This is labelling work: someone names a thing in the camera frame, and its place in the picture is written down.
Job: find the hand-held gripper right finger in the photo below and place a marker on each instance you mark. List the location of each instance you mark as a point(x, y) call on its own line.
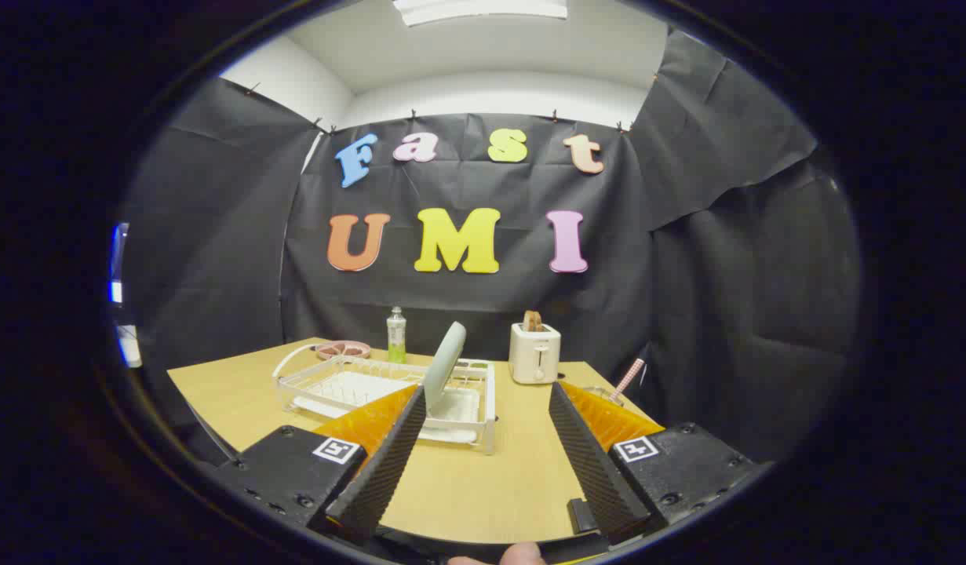
point(596, 471)

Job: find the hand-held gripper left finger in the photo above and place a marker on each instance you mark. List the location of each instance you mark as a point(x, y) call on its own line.
point(377, 471)

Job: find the light green plate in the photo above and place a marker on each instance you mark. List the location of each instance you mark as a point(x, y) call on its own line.
point(445, 365)

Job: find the pink oval dish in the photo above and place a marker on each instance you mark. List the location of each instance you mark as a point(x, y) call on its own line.
point(343, 350)

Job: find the green drink bottle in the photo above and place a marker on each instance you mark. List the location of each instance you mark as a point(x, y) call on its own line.
point(396, 341)

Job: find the white toaster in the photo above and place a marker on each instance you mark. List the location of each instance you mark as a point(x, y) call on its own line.
point(534, 353)

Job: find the toast bread slice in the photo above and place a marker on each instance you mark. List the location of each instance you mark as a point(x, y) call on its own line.
point(532, 320)

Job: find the black backdrop cloth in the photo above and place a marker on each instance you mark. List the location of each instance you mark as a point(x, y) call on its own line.
point(687, 275)

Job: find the ceiling light panel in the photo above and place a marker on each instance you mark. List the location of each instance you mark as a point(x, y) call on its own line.
point(482, 9)

